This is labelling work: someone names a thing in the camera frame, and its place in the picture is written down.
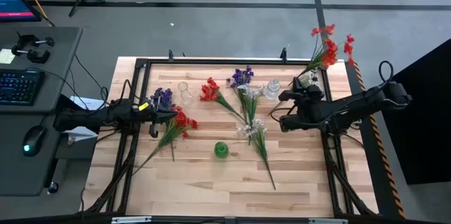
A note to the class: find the black metal table frame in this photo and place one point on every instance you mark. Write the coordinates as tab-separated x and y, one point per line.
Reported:
232	61

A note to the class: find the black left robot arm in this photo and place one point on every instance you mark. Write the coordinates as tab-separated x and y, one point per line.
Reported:
88	118

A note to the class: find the red artificial flower bunch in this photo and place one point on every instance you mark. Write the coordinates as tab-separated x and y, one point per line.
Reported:
210	92
181	118
330	55

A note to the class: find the clear ribbed glass vase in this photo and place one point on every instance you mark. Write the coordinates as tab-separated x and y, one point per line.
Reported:
272	89

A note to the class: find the large black panel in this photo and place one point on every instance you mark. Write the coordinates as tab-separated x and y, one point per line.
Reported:
423	129

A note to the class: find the purple artificial flower bunch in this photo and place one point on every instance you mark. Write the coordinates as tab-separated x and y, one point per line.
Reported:
165	96
242	76

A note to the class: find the black computer mouse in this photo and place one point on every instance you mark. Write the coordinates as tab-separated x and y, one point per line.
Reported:
33	141

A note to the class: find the green glass vase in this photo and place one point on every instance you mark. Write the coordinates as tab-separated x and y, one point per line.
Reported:
221	150

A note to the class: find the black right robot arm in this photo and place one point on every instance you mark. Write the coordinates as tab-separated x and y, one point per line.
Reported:
352	109

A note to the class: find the white folded paper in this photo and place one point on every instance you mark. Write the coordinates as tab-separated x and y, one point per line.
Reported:
81	134

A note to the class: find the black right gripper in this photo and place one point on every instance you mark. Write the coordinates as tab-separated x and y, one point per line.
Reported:
309	98

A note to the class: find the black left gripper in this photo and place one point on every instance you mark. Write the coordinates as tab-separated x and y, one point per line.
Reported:
152	116

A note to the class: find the silver table bracket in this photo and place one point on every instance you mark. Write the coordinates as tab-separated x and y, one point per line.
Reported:
327	221
130	219

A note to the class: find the black c-clamp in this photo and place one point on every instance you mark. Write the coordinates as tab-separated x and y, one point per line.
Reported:
30	40
35	56

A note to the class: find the grey side desk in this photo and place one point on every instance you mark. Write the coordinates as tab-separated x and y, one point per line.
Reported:
21	171

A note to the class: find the yellow sticky note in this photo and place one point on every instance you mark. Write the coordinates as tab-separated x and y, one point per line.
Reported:
6	56

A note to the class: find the clear smooth glass carafe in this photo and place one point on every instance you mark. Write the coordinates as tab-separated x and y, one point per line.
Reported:
185	95

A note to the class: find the black base with hazard stripe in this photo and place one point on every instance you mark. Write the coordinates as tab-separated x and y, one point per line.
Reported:
366	167

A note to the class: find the black table edge clamp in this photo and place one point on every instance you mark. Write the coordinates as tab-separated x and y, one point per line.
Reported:
283	54
171	55

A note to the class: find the black desk leg knob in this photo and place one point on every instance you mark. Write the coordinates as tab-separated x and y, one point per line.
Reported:
53	187

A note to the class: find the white paper sheet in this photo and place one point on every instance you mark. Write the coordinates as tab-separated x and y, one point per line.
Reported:
88	103

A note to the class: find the black backlit keyboard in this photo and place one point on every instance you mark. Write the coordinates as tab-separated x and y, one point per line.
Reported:
19	86

